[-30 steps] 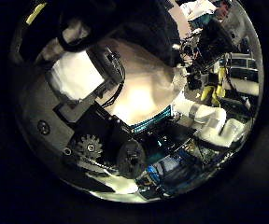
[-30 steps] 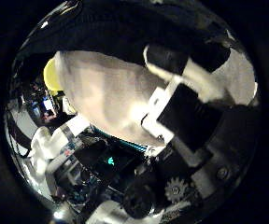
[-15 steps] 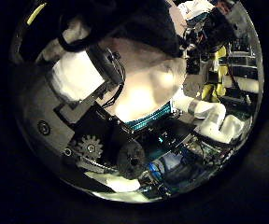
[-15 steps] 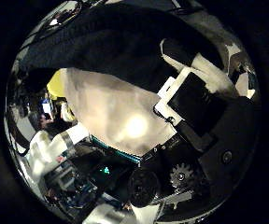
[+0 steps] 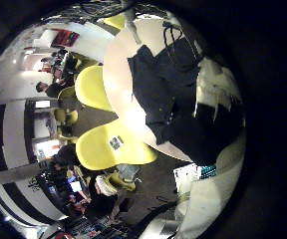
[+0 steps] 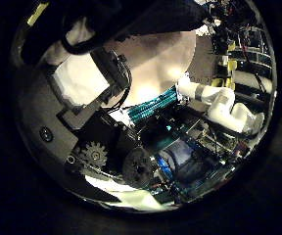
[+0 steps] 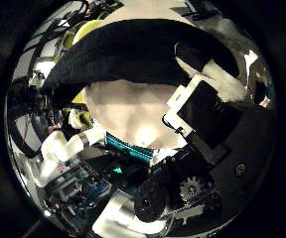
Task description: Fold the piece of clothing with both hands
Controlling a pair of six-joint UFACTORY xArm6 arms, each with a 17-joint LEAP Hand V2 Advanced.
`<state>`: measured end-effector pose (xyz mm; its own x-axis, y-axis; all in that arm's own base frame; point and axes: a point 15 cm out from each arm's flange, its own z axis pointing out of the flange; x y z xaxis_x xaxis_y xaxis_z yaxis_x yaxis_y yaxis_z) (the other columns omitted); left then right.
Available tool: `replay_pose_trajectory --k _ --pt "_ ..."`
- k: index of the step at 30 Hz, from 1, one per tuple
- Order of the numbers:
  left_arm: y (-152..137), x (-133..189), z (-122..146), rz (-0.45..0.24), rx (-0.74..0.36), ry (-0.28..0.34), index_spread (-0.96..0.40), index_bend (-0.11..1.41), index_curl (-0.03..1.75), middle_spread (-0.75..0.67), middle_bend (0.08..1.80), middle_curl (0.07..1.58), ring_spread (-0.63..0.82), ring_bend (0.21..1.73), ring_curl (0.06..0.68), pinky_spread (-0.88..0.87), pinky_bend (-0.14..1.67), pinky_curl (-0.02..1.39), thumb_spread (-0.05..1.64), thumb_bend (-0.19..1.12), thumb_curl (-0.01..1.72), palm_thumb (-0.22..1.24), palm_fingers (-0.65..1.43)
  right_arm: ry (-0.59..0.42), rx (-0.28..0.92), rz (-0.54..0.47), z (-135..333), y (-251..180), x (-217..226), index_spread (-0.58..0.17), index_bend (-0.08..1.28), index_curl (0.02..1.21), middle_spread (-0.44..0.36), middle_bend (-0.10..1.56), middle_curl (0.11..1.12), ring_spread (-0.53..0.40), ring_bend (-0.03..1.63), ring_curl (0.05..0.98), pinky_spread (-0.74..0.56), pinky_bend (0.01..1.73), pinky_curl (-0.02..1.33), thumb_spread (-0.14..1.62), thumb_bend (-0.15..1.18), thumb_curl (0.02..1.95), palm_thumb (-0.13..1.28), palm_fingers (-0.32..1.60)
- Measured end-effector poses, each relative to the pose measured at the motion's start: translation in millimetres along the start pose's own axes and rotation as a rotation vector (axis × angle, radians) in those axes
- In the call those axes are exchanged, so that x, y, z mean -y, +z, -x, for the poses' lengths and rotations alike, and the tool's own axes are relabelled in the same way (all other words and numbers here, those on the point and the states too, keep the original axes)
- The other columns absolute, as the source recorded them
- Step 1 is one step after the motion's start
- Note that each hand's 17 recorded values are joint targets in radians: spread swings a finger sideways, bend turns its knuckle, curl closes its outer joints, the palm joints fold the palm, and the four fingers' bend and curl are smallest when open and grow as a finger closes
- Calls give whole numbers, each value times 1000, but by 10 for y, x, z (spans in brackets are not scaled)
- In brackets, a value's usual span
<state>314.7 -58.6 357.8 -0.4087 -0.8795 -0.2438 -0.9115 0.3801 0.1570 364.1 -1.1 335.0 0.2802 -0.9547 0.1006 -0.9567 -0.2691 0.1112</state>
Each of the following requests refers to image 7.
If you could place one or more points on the black piece of clothing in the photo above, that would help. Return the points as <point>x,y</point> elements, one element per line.
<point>123,49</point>

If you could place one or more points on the teal ribbed bar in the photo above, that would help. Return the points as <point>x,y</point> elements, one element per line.
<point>129,148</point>

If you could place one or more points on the white base platform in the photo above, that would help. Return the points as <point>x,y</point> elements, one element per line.
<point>116,213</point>

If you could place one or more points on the cluttered electronics bench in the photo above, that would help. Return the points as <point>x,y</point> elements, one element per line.
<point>76,190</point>

